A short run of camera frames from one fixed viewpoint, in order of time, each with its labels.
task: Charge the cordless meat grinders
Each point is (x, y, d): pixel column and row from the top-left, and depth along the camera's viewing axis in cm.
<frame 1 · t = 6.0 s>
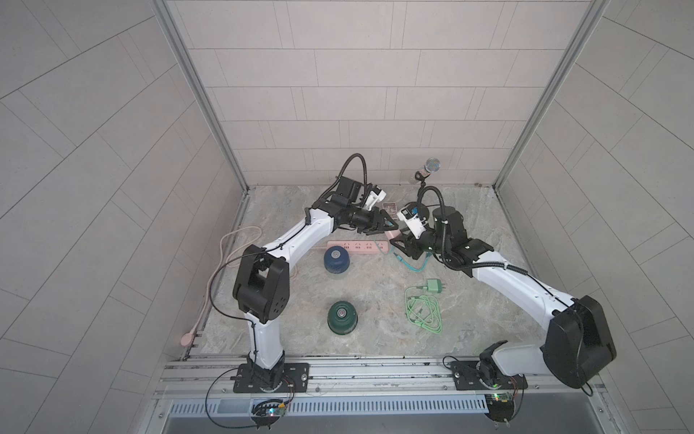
left hand: (396, 226, 79), fingers open
right hand: (395, 236, 80), fingers open
pink power strip: (361, 247, 96), point 3 cm above the table
blue cordless meat grinder: (336, 259, 85), point 10 cm above the table
green cordless meat grinder: (342, 317, 74), point 10 cm above the table
green power adapter: (435, 285, 88), point 2 cm above the table
black microphone stand: (420, 177, 96), point 19 cm above the table

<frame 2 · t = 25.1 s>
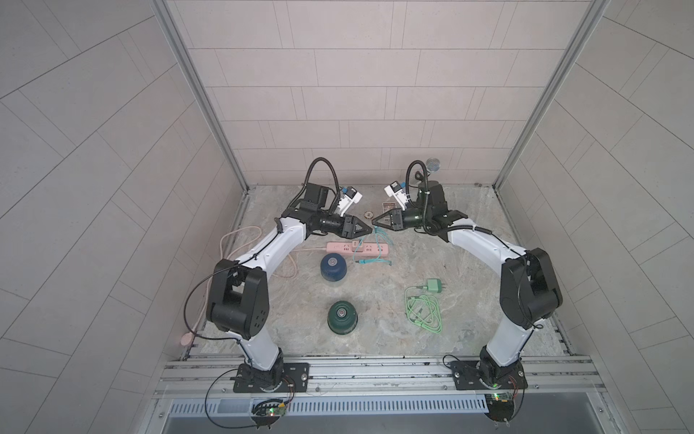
left hand: (369, 228, 79), fingers open
right hand: (376, 223, 80), fingers closed
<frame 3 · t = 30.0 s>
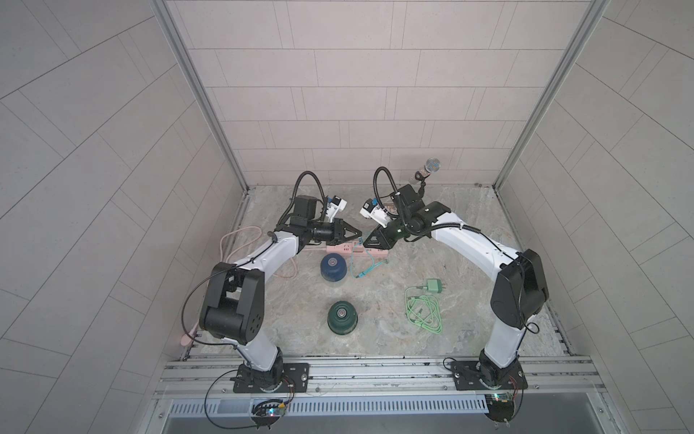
left hand: (361, 233, 81), fingers closed
right hand: (367, 241, 81), fingers closed
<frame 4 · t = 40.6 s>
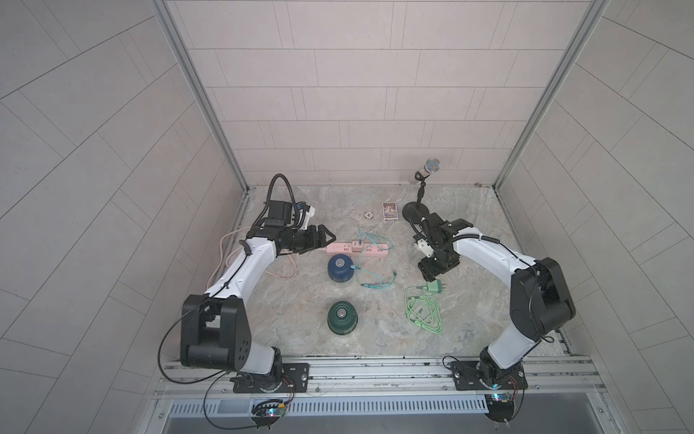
left hand: (330, 236, 83), fingers open
right hand: (432, 270, 88), fingers open
blue cordless meat grinder: (339, 268, 82), point 11 cm above the table
purple playing card box: (390, 212, 107), point 3 cm above the table
